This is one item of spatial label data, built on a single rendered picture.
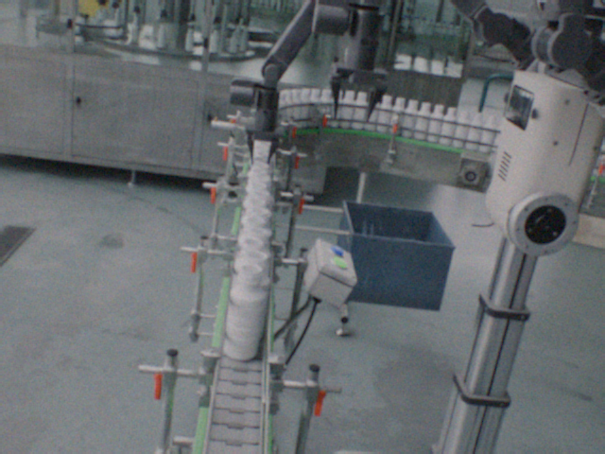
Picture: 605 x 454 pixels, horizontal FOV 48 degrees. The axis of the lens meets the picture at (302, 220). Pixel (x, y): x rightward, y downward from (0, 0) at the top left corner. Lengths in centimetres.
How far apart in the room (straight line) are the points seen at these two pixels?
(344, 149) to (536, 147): 173
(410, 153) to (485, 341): 157
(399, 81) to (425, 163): 371
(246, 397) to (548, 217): 84
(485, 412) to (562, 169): 68
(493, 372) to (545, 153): 59
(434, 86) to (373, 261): 501
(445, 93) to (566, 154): 544
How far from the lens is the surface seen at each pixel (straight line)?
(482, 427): 193
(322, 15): 129
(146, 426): 271
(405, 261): 208
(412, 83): 692
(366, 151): 323
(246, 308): 116
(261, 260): 120
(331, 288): 135
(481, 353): 182
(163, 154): 505
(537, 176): 161
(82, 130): 513
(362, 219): 233
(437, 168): 323
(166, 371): 102
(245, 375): 118
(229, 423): 107
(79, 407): 280
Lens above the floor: 164
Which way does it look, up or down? 20 degrees down
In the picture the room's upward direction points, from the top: 9 degrees clockwise
